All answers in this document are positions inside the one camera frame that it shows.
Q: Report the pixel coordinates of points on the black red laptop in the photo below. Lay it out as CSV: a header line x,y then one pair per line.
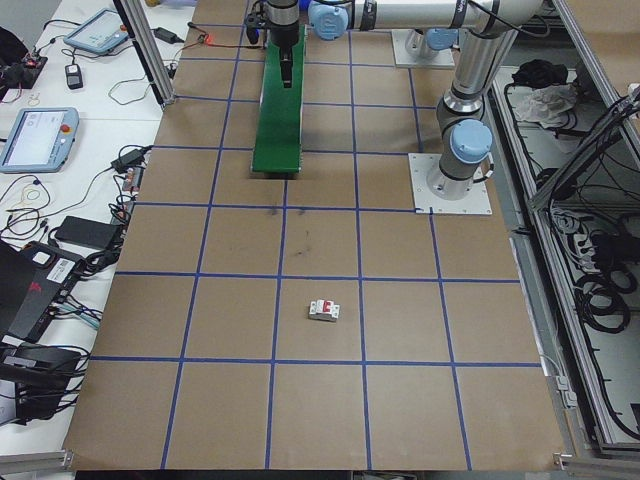
x,y
30,290

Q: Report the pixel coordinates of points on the blue grey teach pendant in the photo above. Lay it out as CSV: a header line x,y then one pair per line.
x,y
37,140
97,30

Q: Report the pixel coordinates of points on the green belt conveyor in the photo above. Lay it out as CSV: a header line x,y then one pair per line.
x,y
277,125

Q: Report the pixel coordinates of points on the V-shaped metal bar frame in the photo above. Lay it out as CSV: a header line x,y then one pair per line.
x,y
575,157

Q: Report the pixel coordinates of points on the black power adapter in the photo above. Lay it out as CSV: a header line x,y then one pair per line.
x,y
167,34
129,159

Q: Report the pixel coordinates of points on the white red circuit breaker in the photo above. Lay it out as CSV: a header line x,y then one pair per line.
x,y
325,311

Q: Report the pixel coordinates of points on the controller board with red light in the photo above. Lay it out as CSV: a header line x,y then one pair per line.
x,y
209,37

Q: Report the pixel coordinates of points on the large black power brick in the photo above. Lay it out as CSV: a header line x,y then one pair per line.
x,y
87,231

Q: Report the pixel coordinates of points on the white crumpled cloth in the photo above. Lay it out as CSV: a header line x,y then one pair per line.
x,y
547,105

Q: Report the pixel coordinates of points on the small red circuit board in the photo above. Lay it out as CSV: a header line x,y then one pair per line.
x,y
133,180

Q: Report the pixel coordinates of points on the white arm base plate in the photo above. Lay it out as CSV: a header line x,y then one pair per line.
x,y
400,55
470,202

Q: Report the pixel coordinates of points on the black metal electronics stack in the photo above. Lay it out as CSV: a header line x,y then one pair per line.
x,y
35,380

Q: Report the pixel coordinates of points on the aluminium profile post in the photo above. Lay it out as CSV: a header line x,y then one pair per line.
x,y
147,50

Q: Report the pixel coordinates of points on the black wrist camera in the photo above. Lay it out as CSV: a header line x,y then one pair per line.
x,y
254,27

